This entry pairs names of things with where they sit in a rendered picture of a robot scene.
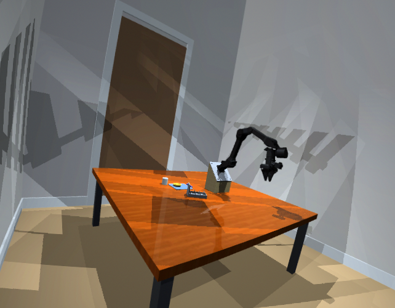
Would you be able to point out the light blue square mat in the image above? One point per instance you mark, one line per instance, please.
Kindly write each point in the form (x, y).
(182, 187)

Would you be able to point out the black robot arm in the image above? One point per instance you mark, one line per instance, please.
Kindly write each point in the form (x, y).
(279, 152)

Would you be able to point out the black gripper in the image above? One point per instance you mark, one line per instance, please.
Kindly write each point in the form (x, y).
(267, 170)

